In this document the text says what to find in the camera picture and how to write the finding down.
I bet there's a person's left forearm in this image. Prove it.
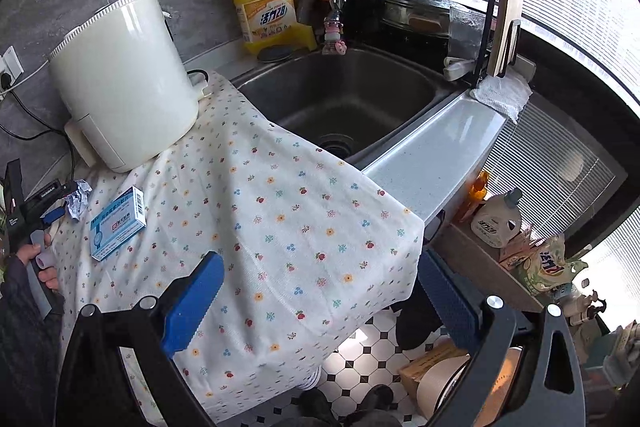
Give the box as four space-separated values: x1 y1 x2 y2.
0 254 66 427

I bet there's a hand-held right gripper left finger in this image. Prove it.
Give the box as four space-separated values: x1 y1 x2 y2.
56 251 226 427

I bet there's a black appliance cable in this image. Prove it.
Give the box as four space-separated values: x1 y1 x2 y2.
0 87 76 188

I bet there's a white round trash bin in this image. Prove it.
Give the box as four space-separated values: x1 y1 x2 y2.
416 347 523 427

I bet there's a pale teal plastic container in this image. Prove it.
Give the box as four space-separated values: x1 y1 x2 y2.
585 319 640 388

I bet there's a blue white medicine box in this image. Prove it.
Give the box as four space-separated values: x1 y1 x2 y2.
90 185 148 262

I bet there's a steel steamer pot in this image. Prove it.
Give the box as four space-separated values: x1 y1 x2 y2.
377 0 453 38

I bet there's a yellow dish soap bottle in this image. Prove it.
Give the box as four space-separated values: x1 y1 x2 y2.
228 0 318 55

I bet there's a brown cardboard box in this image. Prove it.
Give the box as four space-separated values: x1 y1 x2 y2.
399 339 473 400

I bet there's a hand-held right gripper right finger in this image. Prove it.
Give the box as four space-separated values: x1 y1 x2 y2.
417 252 586 427

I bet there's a stainless steel sink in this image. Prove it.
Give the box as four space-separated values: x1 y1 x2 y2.
231 47 471 168

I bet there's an orange pump bottle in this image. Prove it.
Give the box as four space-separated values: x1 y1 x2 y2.
462 171 491 220

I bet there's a white laundry detergent bottle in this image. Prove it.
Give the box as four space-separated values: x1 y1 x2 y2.
471 188 523 249

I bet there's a green white detergent bag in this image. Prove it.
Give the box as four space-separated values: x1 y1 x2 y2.
515 234 588 298

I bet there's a black shoe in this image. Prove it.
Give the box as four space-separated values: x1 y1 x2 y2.
345 384 396 425
299 387 341 425

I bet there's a grey stone window ledge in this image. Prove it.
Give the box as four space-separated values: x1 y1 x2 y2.
435 222 546 313

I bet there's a white floral tablecloth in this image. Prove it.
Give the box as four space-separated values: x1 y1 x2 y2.
50 69 426 413

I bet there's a black sink drain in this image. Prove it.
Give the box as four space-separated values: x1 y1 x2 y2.
315 133 358 160

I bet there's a round dark sink plug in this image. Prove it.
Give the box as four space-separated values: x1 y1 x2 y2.
257 44 296 64

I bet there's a black cutting board holder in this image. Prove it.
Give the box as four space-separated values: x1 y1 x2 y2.
472 0 521 82

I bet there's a white cylindrical kitchen appliance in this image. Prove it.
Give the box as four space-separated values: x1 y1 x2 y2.
47 0 208 174

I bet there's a pink faucet filter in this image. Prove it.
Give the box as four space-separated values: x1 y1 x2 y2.
321 19 347 56

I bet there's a white dish rag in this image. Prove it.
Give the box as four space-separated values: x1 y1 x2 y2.
470 72 533 122

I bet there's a foil wrapper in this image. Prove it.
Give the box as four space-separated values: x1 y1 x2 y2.
62 179 93 223

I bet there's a white plastic tray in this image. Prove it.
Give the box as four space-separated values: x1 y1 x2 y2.
444 56 476 82

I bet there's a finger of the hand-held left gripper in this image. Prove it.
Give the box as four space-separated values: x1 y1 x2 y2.
34 180 77 208
40 207 68 230

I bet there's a grey sink cabinet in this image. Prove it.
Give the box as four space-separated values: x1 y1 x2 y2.
360 89 508 228

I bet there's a person's left hand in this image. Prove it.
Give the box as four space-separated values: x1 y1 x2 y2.
14 232 63 293

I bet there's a white wall outlet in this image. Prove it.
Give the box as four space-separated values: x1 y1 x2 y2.
0 46 25 95

